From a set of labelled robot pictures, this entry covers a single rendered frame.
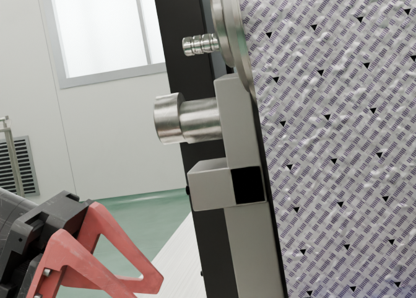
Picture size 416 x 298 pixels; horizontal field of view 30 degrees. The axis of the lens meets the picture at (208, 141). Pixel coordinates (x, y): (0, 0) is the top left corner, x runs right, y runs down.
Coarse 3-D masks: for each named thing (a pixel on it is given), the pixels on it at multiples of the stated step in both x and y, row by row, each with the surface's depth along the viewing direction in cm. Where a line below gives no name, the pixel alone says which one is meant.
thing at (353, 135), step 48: (288, 96) 51; (336, 96) 50; (384, 96) 50; (288, 144) 51; (336, 144) 51; (384, 144) 50; (288, 192) 52; (336, 192) 51; (384, 192) 51; (288, 240) 52; (336, 240) 52; (384, 240) 51; (288, 288) 53; (336, 288) 52; (384, 288) 52
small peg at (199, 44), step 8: (184, 40) 56; (192, 40) 56; (200, 40) 56; (208, 40) 56; (216, 40) 56; (184, 48) 56; (192, 48) 56; (200, 48) 56; (208, 48) 56; (216, 48) 56
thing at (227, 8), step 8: (224, 0) 51; (224, 8) 51; (224, 16) 51; (232, 16) 51; (232, 24) 51; (232, 32) 52; (232, 40) 52; (232, 48) 52; (240, 56) 52; (240, 64) 53; (240, 72) 53; (240, 80) 54; (248, 88) 55
